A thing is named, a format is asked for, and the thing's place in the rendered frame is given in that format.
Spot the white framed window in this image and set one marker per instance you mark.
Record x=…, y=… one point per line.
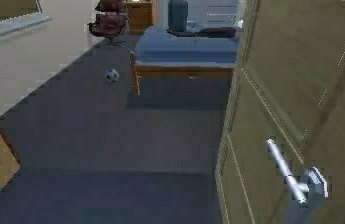
x=10, y=16

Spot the tan wooden room door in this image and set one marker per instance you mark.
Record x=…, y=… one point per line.
x=280, y=83

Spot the black and white football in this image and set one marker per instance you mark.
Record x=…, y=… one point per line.
x=112, y=75

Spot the wooden chest of drawers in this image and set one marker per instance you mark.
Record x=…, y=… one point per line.
x=140, y=15

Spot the dark red office chair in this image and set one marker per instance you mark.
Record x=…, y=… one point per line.
x=109, y=23

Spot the wooden bed with blue cover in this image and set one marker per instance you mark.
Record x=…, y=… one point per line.
x=183, y=50

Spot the grey blue pillow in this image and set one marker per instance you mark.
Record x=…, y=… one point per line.
x=177, y=15

